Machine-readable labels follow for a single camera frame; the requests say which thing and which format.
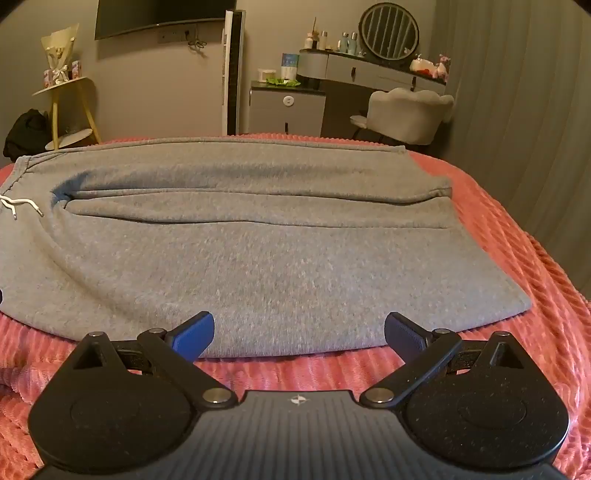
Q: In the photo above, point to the black wall television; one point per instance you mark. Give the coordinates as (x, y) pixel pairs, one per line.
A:
(161, 14)

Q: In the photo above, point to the pink plush toy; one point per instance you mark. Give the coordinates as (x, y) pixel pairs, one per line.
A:
(443, 67)

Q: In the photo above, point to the grey vanity desk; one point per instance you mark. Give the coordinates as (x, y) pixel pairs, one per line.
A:
(369, 71)

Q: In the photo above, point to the blue and white canister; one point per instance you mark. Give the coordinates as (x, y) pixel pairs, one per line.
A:
(290, 67)

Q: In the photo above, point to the round black-framed mirror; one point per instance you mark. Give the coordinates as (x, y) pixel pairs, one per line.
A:
(388, 31)

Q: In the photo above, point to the reed diffuser bottle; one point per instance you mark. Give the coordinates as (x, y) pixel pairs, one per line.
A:
(311, 41)

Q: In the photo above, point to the small pink box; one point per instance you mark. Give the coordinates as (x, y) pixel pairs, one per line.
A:
(76, 69)

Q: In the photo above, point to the small white bottle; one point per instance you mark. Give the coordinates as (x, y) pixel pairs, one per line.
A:
(324, 40)

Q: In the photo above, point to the red and white ornament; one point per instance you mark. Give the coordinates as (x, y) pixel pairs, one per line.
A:
(422, 65)

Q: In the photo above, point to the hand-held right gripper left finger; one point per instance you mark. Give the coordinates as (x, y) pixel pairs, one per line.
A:
(196, 334)

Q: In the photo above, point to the green leafy item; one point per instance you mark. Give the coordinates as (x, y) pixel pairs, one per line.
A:
(282, 82)

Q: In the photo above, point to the cream wrapped flower bouquet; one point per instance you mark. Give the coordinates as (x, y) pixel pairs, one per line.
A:
(59, 50)

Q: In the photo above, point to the grey curtain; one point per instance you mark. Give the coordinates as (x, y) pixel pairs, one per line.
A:
(517, 115)

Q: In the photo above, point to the yellow side table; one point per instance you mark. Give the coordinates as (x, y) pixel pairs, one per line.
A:
(60, 87)

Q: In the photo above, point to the black bag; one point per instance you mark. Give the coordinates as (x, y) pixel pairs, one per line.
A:
(25, 134)

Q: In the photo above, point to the light blue bottle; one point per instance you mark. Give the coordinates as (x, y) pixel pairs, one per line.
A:
(344, 43)
(353, 44)

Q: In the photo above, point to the grey sweat pants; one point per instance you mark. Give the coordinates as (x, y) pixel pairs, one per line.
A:
(254, 258)

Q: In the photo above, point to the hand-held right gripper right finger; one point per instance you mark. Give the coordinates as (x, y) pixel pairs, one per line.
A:
(406, 337)

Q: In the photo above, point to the pink ribbed blanket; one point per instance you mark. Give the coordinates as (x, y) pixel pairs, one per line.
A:
(508, 286)

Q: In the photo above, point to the wall power strip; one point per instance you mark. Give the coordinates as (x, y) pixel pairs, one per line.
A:
(173, 35)

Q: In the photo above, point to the grey bedside cabinet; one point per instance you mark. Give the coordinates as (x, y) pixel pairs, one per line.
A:
(286, 110)

